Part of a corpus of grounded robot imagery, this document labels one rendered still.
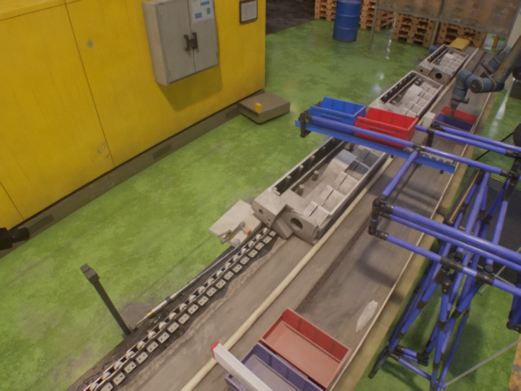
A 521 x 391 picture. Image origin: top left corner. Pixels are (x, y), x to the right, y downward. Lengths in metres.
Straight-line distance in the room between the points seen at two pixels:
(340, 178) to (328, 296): 0.73
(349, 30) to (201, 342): 7.62
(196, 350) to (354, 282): 0.84
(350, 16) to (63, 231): 7.09
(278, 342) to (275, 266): 0.42
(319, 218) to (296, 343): 0.65
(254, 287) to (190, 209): 1.66
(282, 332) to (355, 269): 0.53
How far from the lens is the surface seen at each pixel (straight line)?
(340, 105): 2.08
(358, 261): 1.87
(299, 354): 1.55
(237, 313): 1.63
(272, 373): 1.51
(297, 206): 1.81
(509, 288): 1.40
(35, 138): 3.17
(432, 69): 4.34
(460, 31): 8.88
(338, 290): 1.73
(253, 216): 1.95
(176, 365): 1.56
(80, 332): 2.72
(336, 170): 2.10
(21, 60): 2.99
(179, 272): 2.74
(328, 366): 1.54
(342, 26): 8.33
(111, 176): 3.65
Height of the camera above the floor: 2.18
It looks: 42 degrees down
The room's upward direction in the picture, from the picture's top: straight up
